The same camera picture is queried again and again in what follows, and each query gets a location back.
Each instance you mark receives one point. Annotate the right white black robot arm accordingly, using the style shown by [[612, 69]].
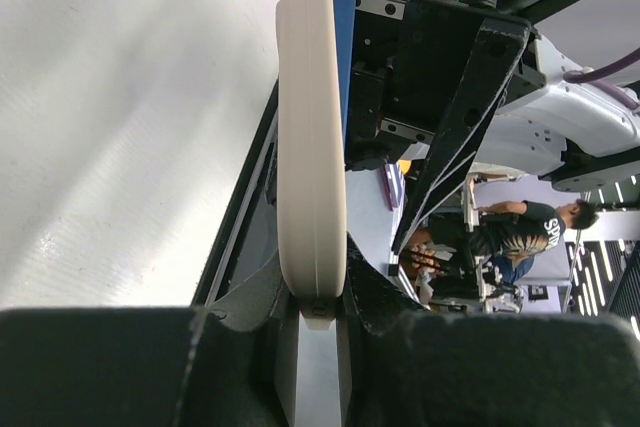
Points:
[[557, 121]]

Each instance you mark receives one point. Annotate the person in black shirt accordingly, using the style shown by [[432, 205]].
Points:
[[517, 231]]

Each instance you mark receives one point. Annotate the clear translucent phone case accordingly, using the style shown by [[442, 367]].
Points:
[[311, 184]]

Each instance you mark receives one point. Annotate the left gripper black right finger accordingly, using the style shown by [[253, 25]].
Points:
[[403, 365]]

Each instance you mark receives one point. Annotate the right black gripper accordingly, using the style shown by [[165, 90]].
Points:
[[422, 68]]

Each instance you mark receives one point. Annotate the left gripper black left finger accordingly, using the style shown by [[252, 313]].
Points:
[[231, 363]]

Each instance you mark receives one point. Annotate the dark blue phone case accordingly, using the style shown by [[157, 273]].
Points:
[[344, 21]]

